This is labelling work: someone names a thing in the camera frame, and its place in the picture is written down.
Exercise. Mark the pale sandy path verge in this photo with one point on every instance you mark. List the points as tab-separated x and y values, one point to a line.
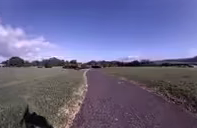
80	100

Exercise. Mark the dark asphalt path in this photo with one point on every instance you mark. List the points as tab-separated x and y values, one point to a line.
119	103

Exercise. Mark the row of distant trees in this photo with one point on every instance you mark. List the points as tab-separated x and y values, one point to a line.
52	62

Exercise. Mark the distant dark hill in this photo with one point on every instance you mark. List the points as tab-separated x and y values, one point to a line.
196	59

